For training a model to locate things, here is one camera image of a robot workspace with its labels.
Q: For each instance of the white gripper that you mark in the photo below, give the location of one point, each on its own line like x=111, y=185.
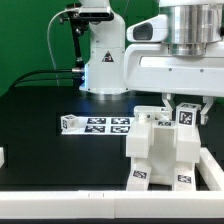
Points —
x=150, y=68

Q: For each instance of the white chair back frame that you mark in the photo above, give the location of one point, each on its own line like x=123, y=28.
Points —
x=146, y=119

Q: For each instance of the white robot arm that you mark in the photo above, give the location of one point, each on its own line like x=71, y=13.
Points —
x=179, y=51

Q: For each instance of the white front fence bar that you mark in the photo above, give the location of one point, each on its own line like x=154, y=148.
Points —
x=111, y=204

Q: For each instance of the white left fence piece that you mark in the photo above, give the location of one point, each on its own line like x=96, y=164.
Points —
x=1, y=157

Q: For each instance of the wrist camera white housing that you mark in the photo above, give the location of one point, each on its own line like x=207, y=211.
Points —
x=152, y=30

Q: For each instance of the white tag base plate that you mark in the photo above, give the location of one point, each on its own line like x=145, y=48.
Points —
x=100, y=126

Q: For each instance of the black camera stand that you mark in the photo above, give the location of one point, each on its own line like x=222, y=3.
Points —
x=78, y=28

